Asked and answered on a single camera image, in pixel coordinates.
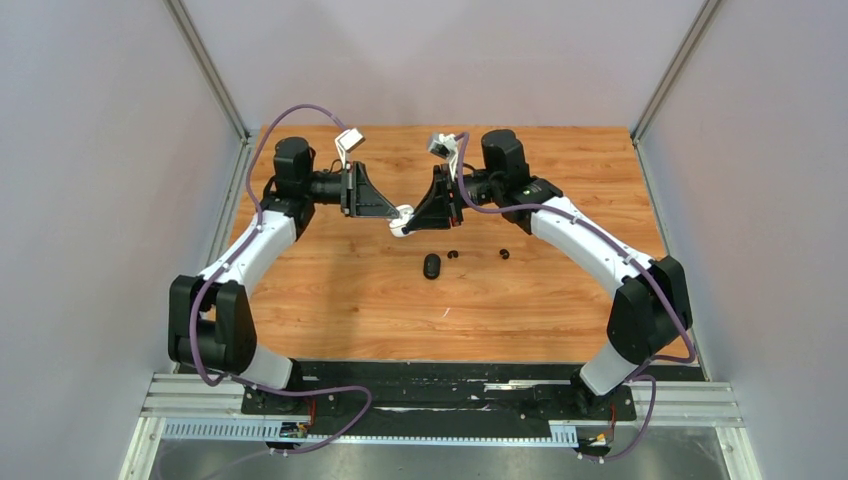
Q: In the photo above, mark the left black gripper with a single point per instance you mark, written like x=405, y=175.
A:
x=362, y=200

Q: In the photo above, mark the black earbud charging case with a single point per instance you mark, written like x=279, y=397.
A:
x=431, y=266

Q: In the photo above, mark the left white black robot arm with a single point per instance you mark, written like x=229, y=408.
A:
x=210, y=319

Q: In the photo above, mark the white earbud charging case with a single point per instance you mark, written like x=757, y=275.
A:
x=398, y=225

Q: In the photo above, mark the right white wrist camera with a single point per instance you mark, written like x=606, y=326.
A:
x=445, y=146

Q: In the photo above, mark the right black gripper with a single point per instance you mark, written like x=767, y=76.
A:
x=433, y=212

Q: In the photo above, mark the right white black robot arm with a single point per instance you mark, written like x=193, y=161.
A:
x=650, y=301

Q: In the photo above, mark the left aluminium corner post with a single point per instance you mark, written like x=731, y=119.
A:
x=202, y=57

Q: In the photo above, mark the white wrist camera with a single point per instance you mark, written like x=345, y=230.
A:
x=346, y=142
x=445, y=146

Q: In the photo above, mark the right aluminium corner post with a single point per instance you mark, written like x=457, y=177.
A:
x=681, y=57

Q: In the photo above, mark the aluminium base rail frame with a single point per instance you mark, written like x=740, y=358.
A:
x=375, y=420

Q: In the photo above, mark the aluminium corner post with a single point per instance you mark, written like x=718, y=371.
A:
x=681, y=57
x=202, y=57

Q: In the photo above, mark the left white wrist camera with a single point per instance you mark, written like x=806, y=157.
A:
x=346, y=142

